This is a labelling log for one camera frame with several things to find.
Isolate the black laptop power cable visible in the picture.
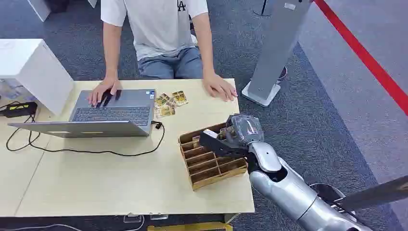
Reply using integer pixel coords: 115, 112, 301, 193
5, 113, 166, 157

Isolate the clear plastic bag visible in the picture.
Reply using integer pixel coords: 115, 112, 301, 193
0, 78, 36, 103

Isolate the white cable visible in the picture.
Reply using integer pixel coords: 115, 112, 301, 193
0, 223, 84, 231

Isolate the person's right hand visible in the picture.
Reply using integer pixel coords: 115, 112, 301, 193
88, 77, 123, 108

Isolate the white furniture panel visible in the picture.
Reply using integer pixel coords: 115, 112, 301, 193
27, 0, 52, 23

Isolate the grey pillar stand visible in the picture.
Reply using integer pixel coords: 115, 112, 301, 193
241, 0, 315, 108

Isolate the gold card stack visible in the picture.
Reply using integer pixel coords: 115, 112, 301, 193
219, 126, 237, 141

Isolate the yellow bar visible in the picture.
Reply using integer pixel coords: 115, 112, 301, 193
147, 222, 234, 231

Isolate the dark grey bar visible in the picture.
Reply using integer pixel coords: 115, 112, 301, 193
333, 175, 408, 213

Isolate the red floor tape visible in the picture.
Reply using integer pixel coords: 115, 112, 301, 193
314, 0, 408, 116

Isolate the white cabinet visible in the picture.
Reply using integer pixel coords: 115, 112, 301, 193
0, 38, 75, 116

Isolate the black round stand base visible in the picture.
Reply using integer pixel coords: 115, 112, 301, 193
252, 0, 272, 17

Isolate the person's left hand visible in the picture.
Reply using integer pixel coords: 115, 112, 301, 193
203, 73, 239, 103

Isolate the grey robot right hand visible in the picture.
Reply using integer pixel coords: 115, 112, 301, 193
219, 114, 265, 149

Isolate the wooden card box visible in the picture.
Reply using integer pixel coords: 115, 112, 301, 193
178, 122, 249, 192

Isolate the person's hand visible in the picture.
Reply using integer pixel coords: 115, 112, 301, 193
88, 77, 123, 108
203, 73, 239, 103

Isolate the person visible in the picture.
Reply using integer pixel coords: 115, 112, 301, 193
88, 0, 239, 108

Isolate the black power adapter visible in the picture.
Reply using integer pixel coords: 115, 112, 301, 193
0, 102, 38, 119

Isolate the grey laptop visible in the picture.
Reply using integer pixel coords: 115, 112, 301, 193
8, 89, 156, 139

